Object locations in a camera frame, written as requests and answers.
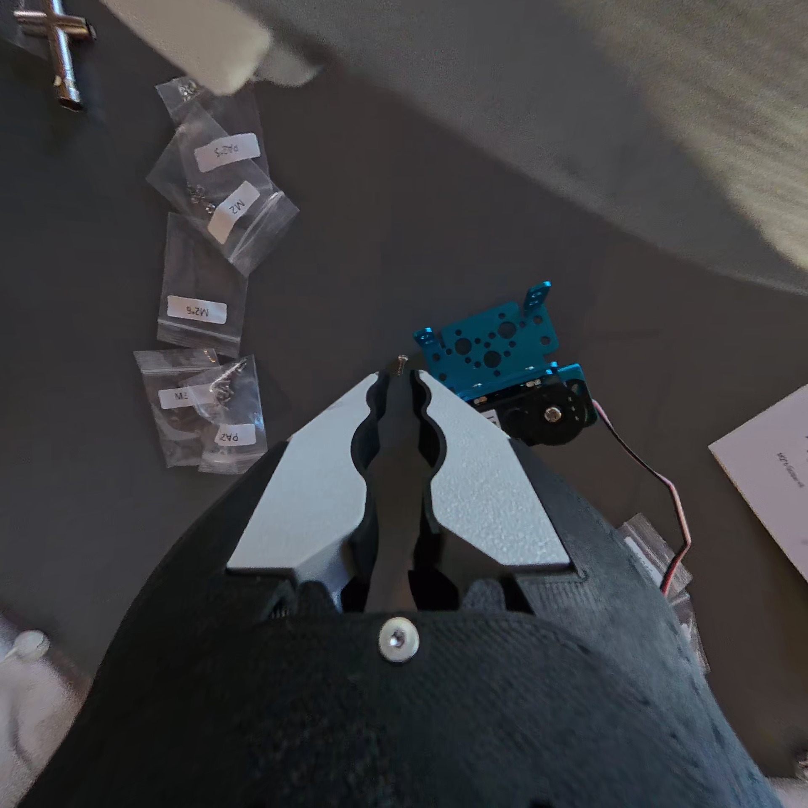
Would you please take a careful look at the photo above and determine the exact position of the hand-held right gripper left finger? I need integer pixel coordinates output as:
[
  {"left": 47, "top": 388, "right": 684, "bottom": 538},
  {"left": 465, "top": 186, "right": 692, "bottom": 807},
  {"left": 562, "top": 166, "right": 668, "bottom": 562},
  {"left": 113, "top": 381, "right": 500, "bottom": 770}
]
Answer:
[{"left": 225, "top": 372, "right": 387, "bottom": 591}]

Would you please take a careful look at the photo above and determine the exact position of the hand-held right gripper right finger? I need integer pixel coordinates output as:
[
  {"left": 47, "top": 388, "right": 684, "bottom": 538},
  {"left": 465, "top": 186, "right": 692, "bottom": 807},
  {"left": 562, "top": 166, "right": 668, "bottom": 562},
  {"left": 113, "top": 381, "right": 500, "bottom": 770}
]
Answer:
[{"left": 410, "top": 370, "right": 570, "bottom": 575}]

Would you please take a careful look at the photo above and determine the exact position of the black servo motor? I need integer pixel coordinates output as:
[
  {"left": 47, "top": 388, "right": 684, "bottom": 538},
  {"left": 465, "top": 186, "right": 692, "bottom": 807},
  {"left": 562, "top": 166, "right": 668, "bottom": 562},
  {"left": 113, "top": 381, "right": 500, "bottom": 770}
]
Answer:
[{"left": 486, "top": 372, "right": 597, "bottom": 448}]

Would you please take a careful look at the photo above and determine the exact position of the dark brown desk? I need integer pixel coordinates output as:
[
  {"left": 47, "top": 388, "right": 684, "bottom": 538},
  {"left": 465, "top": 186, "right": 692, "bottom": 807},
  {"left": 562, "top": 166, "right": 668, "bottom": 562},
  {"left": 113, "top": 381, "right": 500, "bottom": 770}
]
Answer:
[{"left": 0, "top": 0, "right": 808, "bottom": 777}]

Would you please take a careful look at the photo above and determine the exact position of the small silver metal part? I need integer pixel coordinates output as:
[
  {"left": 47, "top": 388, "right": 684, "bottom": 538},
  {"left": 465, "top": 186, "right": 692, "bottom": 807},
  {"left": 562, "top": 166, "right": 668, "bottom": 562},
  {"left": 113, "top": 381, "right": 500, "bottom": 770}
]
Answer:
[{"left": 14, "top": 0, "right": 97, "bottom": 113}]

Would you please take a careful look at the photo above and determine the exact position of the clear bag of screws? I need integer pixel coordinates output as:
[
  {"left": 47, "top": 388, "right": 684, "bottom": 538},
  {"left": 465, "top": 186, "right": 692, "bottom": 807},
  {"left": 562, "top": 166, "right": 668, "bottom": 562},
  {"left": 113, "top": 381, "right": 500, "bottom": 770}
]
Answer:
[{"left": 617, "top": 513, "right": 694, "bottom": 601}]

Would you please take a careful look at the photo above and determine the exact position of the crumpled clear parts bag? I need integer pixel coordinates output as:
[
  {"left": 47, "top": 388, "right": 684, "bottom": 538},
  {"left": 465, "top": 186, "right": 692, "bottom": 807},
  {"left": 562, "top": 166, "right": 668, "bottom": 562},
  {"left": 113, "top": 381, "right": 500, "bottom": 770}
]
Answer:
[{"left": 670, "top": 590, "right": 711, "bottom": 675}]

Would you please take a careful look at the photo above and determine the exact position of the group of small clear bags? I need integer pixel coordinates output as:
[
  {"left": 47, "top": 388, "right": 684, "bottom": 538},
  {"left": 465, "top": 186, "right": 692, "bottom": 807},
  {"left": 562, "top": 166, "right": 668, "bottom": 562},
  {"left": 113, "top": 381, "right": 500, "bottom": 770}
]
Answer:
[{"left": 134, "top": 77, "right": 300, "bottom": 474}]

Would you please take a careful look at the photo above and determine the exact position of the white printed instruction manual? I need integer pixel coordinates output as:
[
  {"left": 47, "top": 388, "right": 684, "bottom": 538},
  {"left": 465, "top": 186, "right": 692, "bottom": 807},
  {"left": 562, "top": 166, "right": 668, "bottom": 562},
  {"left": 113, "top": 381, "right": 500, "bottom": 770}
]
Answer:
[{"left": 708, "top": 385, "right": 808, "bottom": 585}]

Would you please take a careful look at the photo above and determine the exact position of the white drawstring toggle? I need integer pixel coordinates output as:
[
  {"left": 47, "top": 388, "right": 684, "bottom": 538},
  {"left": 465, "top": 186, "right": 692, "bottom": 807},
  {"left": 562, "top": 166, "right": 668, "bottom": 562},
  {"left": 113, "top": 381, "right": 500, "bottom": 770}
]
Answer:
[{"left": 9, "top": 630, "right": 51, "bottom": 662}]

